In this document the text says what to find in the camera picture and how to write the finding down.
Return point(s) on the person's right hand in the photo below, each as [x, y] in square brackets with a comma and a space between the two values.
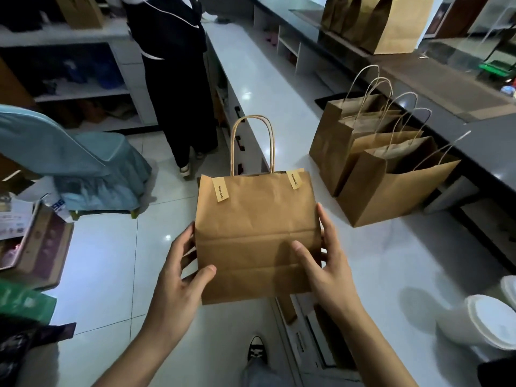
[330, 282]

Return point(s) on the green packet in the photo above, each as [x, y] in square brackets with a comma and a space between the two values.
[24, 302]

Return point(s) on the black trolley cart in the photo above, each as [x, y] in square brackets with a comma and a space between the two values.
[496, 68]

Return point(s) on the dark cloth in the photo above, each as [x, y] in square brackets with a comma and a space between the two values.
[24, 342]

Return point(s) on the person's grey trousers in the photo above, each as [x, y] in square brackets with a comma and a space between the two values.
[258, 375]

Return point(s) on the person's left hand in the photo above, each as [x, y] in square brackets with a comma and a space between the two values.
[173, 306]

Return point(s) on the group of lidded coffee cups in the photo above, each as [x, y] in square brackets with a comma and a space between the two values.
[484, 318]

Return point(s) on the dark brown door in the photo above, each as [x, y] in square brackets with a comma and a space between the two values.
[464, 12]

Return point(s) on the open cardboard box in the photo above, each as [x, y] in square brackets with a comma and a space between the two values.
[44, 246]

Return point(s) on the person's right shoe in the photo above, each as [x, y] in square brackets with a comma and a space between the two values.
[256, 348]

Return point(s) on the single tan tape strip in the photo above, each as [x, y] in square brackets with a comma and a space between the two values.
[220, 189]
[295, 179]

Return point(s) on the teal fabric covered chair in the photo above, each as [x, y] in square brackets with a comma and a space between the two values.
[72, 161]

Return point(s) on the white storage shelf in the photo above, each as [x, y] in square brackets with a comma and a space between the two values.
[129, 68]

